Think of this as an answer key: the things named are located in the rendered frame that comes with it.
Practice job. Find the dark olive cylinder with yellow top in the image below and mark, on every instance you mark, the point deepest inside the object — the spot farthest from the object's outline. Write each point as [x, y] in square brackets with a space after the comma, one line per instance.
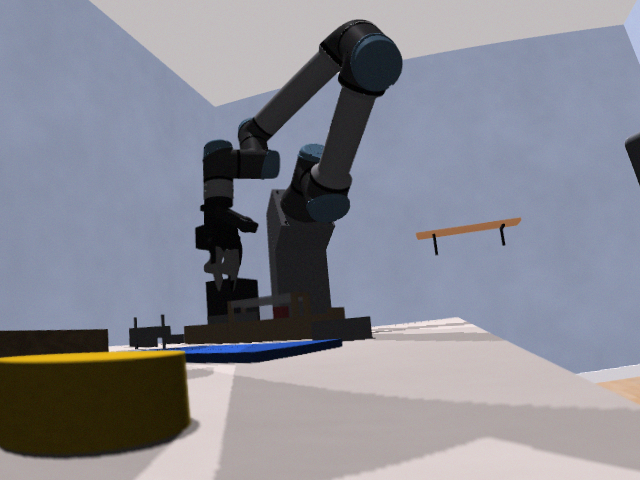
[92, 402]

